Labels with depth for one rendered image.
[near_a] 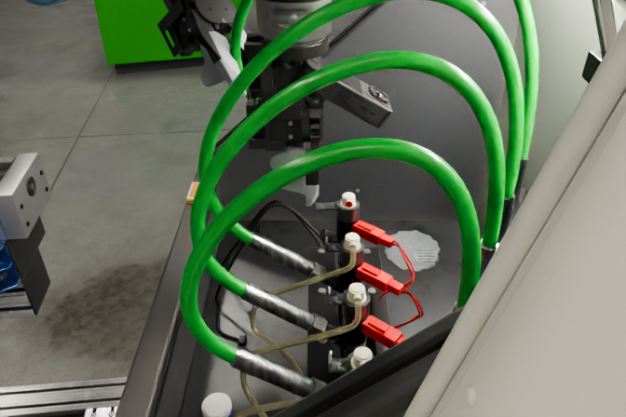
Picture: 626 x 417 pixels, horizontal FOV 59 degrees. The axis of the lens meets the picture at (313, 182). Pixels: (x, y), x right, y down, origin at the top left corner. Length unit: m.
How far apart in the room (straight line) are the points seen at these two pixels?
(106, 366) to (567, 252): 1.86
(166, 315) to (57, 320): 1.47
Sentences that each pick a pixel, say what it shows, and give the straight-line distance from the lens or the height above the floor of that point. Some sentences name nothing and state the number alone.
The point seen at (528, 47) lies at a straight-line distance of 0.63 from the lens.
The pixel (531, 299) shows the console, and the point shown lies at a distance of 0.25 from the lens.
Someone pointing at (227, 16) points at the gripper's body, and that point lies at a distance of 0.79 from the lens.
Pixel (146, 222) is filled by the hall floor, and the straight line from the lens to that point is 2.55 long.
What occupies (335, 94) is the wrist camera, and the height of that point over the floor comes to 1.25.
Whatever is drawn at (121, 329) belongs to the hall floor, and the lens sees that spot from 2.10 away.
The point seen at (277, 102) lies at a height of 1.31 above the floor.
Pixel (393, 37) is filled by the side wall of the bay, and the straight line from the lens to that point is 0.93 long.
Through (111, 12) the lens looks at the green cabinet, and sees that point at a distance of 4.00.
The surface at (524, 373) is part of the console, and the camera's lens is 0.25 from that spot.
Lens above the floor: 1.49
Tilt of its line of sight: 33 degrees down
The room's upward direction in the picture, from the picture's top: straight up
